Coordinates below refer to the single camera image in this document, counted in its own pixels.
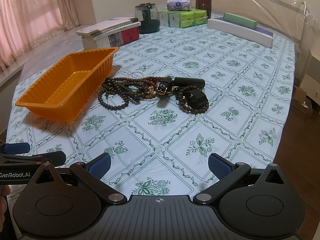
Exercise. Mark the long green box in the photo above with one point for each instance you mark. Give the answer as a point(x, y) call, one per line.
point(240, 20)

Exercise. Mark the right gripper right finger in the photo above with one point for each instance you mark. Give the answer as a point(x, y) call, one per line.
point(229, 175)

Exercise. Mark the stack of books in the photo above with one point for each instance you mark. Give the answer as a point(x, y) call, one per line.
point(114, 32)

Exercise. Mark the person's left hand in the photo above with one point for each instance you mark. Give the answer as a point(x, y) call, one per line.
point(5, 191)

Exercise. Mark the floral patterned bed sheet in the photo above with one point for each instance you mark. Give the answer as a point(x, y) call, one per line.
point(155, 147)

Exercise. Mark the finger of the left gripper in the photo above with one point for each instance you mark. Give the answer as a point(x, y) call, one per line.
point(15, 148)
point(56, 158)

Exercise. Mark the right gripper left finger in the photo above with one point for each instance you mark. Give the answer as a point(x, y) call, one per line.
point(90, 175)

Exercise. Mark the pink curtain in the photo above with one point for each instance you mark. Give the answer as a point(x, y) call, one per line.
point(26, 24)

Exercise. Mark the purple white tissue pack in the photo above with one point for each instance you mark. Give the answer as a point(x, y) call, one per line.
point(179, 5)

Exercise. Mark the dark blue flat book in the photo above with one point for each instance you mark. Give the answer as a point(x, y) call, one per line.
point(265, 28)

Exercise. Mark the long white flat box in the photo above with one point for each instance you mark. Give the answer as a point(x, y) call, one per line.
point(257, 35)

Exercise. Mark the green tissue pack bundle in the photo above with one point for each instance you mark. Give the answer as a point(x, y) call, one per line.
point(182, 19)

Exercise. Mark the orange plastic tray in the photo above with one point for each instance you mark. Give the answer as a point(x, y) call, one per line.
point(61, 92)

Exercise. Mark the green glass lantern jar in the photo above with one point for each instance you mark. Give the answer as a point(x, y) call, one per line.
point(148, 16)

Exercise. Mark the dark brown wooden box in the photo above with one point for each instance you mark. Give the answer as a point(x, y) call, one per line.
point(204, 5)

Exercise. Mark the cardboard box on floor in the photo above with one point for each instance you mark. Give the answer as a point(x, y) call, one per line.
point(301, 102)

